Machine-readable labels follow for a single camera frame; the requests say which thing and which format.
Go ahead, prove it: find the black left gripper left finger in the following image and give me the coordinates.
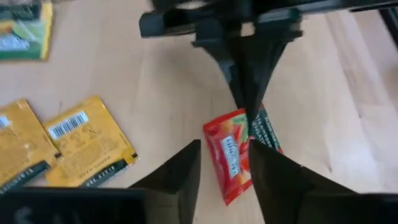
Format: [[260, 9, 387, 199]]
[[129, 139, 202, 224]]

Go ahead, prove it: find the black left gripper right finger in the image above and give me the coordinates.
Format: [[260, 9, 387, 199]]
[[248, 139, 361, 224]]

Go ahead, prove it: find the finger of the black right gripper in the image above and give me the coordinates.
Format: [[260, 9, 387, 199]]
[[192, 30, 246, 109], [241, 36, 289, 121]]

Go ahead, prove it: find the red tea bag sachet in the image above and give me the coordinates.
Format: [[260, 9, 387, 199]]
[[202, 104, 284, 207]]

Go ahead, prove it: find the yellow tea bag sachet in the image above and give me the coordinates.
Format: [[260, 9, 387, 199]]
[[0, 98, 60, 195], [42, 95, 140, 189]]

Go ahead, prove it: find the green tea bag sachet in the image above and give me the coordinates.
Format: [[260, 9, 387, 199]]
[[0, 0, 54, 62]]

